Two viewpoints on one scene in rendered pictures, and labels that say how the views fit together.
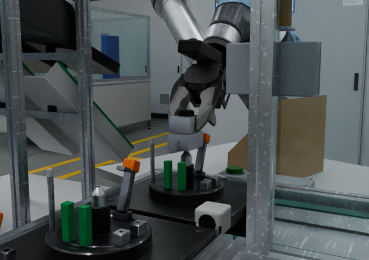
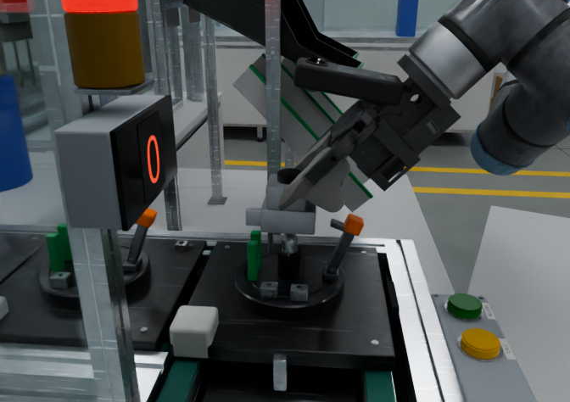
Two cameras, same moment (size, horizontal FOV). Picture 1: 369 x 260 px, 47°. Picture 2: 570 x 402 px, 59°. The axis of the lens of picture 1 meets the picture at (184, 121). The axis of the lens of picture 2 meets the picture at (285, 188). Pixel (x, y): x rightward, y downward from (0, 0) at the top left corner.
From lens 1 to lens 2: 0.76 m
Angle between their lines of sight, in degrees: 66
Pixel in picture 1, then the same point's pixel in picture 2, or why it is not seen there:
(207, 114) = (293, 190)
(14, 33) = (157, 37)
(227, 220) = (192, 345)
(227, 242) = (143, 365)
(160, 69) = not seen: outside the picture
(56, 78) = (247, 86)
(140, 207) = (212, 270)
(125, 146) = (355, 192)
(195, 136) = (284, 216)
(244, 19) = (501, 12)
